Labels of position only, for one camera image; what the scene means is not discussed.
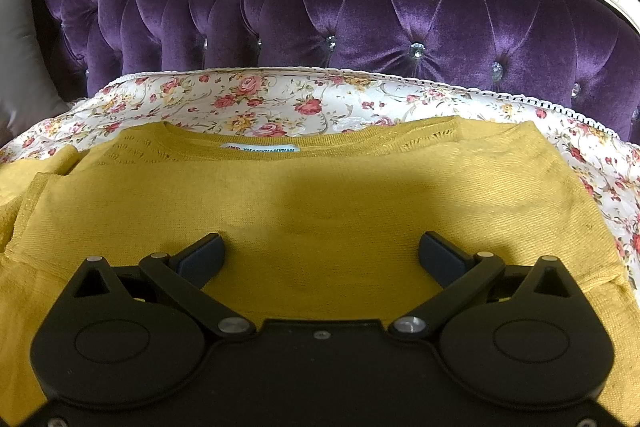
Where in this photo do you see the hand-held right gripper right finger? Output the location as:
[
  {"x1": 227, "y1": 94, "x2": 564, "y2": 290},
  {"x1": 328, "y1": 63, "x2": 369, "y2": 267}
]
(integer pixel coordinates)
[{"x1": 387, "y1": 231, "x2": 573, "y2": 341}]

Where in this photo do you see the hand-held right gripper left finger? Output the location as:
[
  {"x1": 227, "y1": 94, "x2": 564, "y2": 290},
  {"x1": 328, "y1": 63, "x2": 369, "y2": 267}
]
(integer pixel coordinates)
[{"x1": 72, "y1": 233, "x2": 256, "y2": 341}]

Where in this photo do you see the mustard yellow knit sweater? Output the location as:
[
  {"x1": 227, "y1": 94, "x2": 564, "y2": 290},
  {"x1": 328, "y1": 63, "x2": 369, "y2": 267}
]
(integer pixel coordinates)
[{"x1": 0, "y1": 121, "x2": 632, "y2": 413}]

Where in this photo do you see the floral printed blanket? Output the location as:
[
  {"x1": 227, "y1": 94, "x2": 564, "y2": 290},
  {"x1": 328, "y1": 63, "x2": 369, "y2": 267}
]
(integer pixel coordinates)
[{"x1": 0, "y1": 66, "x2": 640, "y2": 300}]

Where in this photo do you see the purple tufted white-framed headboard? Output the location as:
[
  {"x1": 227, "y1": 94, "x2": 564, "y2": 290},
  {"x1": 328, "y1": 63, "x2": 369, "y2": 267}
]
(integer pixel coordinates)
[{"x1": 0, "y1": 0, "x2": 640, "y2": 142}]

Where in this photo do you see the grey pillow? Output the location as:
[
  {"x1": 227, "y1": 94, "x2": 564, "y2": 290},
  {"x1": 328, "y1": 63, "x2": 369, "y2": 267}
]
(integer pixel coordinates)
[{"x1": 0, "y1": 0, "x2": 72, "y2": 148}]

